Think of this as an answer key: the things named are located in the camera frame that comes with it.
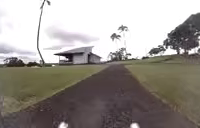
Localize low dark bushes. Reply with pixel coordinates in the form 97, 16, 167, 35
2, 56, 42, 68

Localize bushes beside building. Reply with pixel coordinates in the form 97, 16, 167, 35
107, 47, 133, 62

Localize green grass lawn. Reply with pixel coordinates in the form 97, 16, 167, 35
0, 63, 110, 118
116, 54, 200, 128

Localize tall thin palm tree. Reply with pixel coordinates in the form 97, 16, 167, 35
36, 0, 52, 66

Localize small dark tree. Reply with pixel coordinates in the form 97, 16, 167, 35
147, 45, 167, 57

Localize grey building with roof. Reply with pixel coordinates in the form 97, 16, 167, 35
53, 45, 103, 66

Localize large dark tree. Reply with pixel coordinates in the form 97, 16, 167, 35
163, 9, 200, 56

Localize dark asphalt path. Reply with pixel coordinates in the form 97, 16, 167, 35
1, 63, 200, 128

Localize robot's own part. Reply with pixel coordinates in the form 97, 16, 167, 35
57, 121, 70, 128
129, 121, 141, 128

